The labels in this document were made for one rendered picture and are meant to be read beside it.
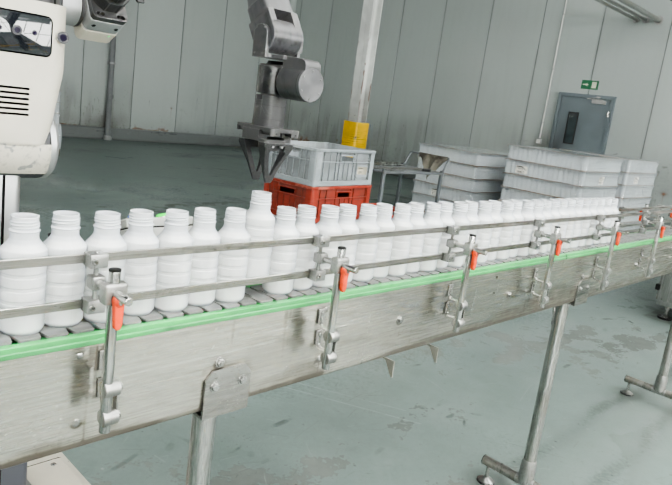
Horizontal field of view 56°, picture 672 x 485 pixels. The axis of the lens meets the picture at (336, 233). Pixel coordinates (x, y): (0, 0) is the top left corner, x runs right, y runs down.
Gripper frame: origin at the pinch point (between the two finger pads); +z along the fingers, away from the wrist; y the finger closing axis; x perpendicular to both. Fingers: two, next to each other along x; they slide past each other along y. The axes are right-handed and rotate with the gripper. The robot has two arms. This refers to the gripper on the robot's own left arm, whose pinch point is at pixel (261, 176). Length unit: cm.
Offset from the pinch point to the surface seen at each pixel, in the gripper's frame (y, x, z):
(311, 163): 173, -180, 22
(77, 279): -3.4, 34.7, 14.9
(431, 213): -2, -52, 8
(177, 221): -2.7, 18.5, 7.1
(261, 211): -2.2, 0.9, 6.0
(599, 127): 363, -1028, -33
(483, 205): -2, -75, 6
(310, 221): -2.4, -11.5, 8.3
